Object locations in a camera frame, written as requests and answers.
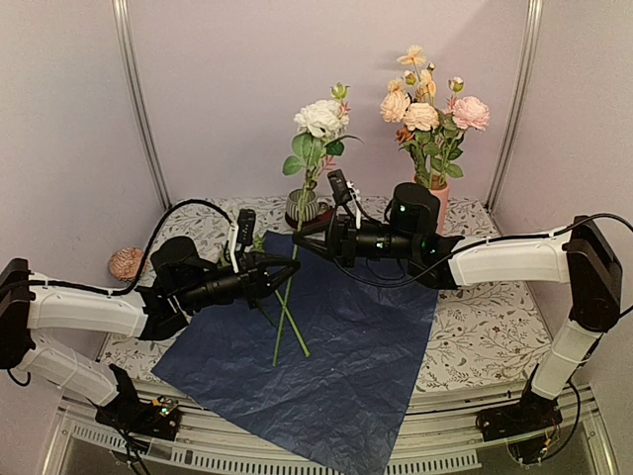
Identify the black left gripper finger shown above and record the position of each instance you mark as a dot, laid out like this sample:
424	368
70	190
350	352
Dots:
274	278
265	261

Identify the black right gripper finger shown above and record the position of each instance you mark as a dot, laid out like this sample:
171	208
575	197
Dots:
319	248
326	229

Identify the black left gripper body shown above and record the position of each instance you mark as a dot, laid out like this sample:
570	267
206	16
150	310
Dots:
201	296

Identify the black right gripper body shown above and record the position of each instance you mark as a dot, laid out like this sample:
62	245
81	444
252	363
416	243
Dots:
399	246

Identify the artificial flower bouquet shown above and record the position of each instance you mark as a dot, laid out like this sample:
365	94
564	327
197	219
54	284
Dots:
285	312

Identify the blue wrapping paper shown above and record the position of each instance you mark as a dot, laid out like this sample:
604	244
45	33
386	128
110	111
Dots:
334	385

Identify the orange rose stem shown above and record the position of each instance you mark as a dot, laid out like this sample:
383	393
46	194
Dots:
405	138

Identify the white rose stem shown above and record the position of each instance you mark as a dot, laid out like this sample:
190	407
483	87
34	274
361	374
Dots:
321	130

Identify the peach rose cluster stem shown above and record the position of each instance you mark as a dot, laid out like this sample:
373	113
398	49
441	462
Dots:
399	107

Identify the pink rose stem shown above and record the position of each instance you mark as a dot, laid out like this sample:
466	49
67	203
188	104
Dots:
460	114

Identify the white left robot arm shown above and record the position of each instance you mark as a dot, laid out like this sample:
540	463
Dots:
30	307

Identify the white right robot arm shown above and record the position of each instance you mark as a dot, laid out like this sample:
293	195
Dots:
549	297

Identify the pink vase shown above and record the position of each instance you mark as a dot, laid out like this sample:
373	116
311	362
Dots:
440	191

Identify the striped ceramic cup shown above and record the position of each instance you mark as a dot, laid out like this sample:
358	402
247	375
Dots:
309	208

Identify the dark red saucer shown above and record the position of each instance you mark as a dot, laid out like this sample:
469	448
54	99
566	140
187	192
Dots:
321	217

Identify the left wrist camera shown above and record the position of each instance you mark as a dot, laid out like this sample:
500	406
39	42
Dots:
240	236

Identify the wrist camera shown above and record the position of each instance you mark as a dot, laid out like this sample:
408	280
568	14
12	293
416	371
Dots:
342	192
240	236

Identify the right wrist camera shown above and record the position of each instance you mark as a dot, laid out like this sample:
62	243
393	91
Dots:
342	192

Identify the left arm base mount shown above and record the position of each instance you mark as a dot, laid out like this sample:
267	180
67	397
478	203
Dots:
143	413

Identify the aluminium front rail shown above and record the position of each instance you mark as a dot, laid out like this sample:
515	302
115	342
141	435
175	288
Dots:
451	432

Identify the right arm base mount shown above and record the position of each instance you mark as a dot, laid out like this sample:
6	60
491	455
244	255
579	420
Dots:
523	418

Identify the left aluminium frame post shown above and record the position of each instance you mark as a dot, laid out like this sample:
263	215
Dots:
124	31

